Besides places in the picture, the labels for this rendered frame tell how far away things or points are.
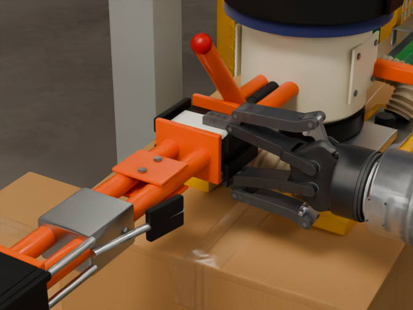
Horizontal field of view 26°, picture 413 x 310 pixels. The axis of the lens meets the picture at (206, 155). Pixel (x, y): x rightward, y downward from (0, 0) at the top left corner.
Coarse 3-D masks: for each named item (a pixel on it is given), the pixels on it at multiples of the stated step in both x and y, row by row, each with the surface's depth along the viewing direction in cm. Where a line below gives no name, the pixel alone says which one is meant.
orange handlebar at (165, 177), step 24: (384, 72) 117; (408, 72) 116; (288, 96) 110; (168, 144) 97; (120, 168) 91; (144, 168) 91; (168, 168) 92; (192, 168) 94; (120, 192) 90; (144, 192) 88; (168, 192) 90; (24, 240) 81; (48, 240) 82; (72, 240) 81; (48, 264) 77; (72, 264) 79; (48, 288) 77
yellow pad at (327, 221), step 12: (372, 108) 134; (384, 108) 132; (372, 120) 129; (384, 120) 123; (396, 120) 129; (408, 132) 125; (396, 144) 122; (408, 144) 123; (324, 216) 107; (336, 216) 107; (324, 228) 107; (336, 228) 106; (348, 228) 107
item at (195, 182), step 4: (188, 180) 116; (192, 180) 116; (196, 180) 115; (200, 180) 115; (204, 180) 115; (184, 184) 117; (188, 184) 116; (192, 184) 116; (196, 184) 116; (200, 184) 115; (204, 184) 115; (208, 184) 115; (212, 184) 115; (196, 188) 116; (200, 188) 116; (204, 188) 115; (208, 188) 115; (212, 188) 116
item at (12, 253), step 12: (0, 252) 76; (12, 252) 76; (0, 264) 75; (12, 264) 75; (24, 264) 75; (36, 264) 75; (0, 276) 73; (12, 276) 73; (24, 276) 73; (0, 288) 72
